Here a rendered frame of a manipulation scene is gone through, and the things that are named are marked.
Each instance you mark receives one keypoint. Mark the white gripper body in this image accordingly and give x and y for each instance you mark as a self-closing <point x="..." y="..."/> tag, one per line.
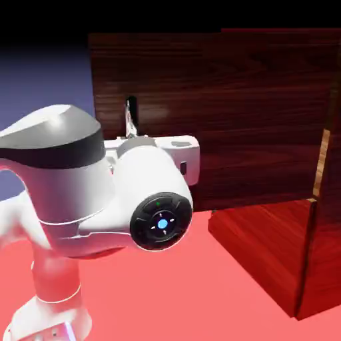
<point x="183" y="154"/>

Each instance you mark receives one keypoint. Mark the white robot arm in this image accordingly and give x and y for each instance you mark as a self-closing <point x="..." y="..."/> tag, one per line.
<point x="80" y="191"/>

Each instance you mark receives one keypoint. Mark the large dark wood cabinet door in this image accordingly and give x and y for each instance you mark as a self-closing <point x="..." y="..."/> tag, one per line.
<point x="239" y="106"/>

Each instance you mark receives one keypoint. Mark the small dark wood cabinet door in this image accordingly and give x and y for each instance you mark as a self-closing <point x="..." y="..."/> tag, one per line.
<point x="261" y="247"/>

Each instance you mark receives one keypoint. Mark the dark wood cabinet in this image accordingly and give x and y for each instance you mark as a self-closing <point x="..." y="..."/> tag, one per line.
<point x="325" y="266"/>

